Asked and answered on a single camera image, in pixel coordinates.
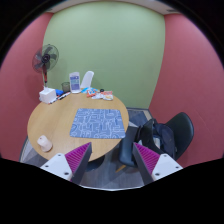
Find black standing fan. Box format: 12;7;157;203
32;44;59;86

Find marker pen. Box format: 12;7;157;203
49;92;71;104

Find black chair with bag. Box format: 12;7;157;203
166;112;194;159

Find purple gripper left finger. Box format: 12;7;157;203
41;143;92;184

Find acrylic sign holder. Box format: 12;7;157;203
69;72;81;93

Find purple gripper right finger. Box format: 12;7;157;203
133;143;182;185

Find dark backpack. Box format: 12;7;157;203
135;118;176;158

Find black mesh pen cup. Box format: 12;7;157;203
61;82;70;93

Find blue cloth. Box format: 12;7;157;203
55;89;64;96

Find dark green chair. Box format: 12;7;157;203
119;126;138;168

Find orange white snack packets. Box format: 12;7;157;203
87;89;113;100

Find blue patterned mouse pad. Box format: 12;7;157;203
70;108;125;139

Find white tissue box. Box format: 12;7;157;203
39;87;56;103

